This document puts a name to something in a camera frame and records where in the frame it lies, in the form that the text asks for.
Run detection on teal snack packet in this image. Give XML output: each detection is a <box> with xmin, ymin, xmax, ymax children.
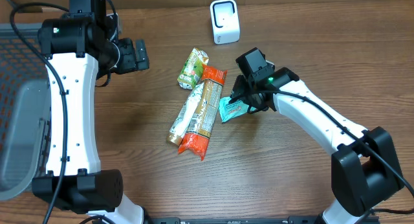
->
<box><xmin>219</xmin><ymin>96</ymin><xmax>248</xmax><ymax>123</ymax></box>

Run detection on orange cracker packet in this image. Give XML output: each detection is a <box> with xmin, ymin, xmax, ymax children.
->
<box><xmin>178</xmin><ymin>65</ymin><xmax>227</xmax><ymax>161</ymax></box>

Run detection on green drink carton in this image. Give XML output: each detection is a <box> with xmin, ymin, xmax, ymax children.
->
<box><xmin>177</xmin><ymin>47</ymin><xmax>210</xmax><ymax>89</ymax></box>

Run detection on white cream tube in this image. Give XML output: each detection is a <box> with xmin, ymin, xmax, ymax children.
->
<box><xmin>166</xmin><ymin>83</ymin><xmax>206</xmax><ymax>146</ymax></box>

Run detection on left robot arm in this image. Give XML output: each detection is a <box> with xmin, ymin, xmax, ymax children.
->
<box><xmin>32</xmin><ymin>0</ymin><xmax>149</xmax><ymax>223</ymax></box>

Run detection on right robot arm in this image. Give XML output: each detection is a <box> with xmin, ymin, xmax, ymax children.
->
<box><xmin>231</xmin><ymin>48</ymin><xmax>409</xmax><ymax>223</ymax></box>

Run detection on white barcode scanner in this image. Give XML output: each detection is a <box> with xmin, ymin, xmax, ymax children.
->
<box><xmin>210</xmin><ymin>0</ymin><xmax>241</xmax><ymax>45</ymax></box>

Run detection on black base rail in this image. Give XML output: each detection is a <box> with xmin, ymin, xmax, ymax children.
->
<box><xmin>92</xmin><ymin>216</ymin><xmax>380</xmax><ymax>224</ymax></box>

